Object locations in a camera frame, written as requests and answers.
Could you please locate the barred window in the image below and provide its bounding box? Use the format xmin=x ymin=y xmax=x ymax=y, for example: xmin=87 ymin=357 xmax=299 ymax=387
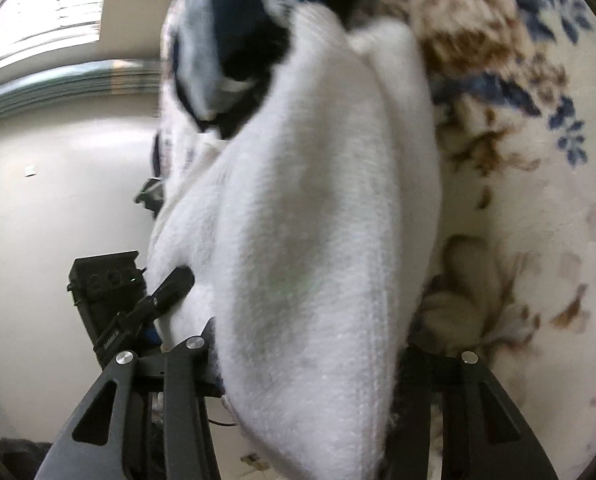
xmin=0 ymin=0 xmax=111 ymax=78

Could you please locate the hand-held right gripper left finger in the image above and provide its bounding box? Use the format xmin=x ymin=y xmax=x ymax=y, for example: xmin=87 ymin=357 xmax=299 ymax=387
xmin=35 ymin=320 xmax=223 ymax=480

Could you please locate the grey-blue striped curtain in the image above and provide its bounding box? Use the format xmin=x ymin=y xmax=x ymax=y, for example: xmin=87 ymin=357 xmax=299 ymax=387
xmin=0 ymin=57 xmax=163 ymax=128

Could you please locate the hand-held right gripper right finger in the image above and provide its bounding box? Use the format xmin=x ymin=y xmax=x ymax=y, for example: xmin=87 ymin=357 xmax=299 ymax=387
xmin=378 ymin=340 xmax=561 ymax=480

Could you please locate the folded dark striped sweater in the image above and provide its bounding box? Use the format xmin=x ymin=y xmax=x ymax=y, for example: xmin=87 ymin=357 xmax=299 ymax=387
xmin=165 ymin=0 xmax=369 ymax=138

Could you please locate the white knit sweater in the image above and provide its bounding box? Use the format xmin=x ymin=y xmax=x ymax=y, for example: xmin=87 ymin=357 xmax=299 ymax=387
xmin=145 ymin=2 xmax=443 ymax=480

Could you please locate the floral bed sheet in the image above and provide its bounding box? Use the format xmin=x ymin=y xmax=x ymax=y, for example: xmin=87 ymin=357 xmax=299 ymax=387
xmin=150 ymin=0 xmax=596 ymax=480

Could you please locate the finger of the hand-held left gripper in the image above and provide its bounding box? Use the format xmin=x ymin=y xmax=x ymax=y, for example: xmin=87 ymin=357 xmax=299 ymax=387
xmin=94 ymin=266 xmax=196 ymax=361

